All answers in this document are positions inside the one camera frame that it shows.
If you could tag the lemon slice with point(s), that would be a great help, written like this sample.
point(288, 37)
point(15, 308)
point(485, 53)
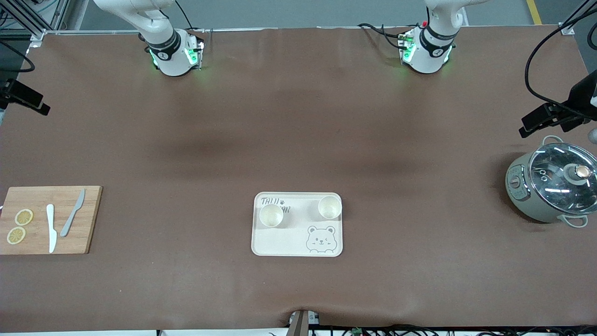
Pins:
point(24, 217)
point(16, 235)

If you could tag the aluminium frame profile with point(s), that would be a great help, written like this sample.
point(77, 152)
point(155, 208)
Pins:
point(576, 17)

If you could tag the aluminium frame profiles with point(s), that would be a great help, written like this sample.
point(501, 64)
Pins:
point(25, 18)

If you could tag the brown table cover sheet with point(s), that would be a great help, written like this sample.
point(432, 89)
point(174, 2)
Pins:
point(298, 116)

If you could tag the grey plastic knife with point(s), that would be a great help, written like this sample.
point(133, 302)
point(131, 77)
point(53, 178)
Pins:
point(70, 221)

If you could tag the cream tray with bear print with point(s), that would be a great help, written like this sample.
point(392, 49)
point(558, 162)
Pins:
point(289, 238)

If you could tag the white plastic knife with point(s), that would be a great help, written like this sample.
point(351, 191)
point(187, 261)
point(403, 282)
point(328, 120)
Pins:
point(51, 233)

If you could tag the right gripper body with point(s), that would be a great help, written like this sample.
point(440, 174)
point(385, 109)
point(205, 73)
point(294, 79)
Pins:
point(10, 88)

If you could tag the grey-green electric pot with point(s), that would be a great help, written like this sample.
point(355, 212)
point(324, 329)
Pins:
point(522, 196)

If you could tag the wooden cutting board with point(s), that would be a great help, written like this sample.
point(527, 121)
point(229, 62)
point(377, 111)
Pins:
point(37, 196)

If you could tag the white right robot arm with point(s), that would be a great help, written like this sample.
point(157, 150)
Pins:
point(170, 56)

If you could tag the white IKEA cup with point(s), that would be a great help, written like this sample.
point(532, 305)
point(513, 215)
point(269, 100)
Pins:
point(329, 207)
point(271, 216)

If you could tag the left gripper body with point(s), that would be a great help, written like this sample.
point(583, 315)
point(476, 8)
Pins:
point(584, 95)

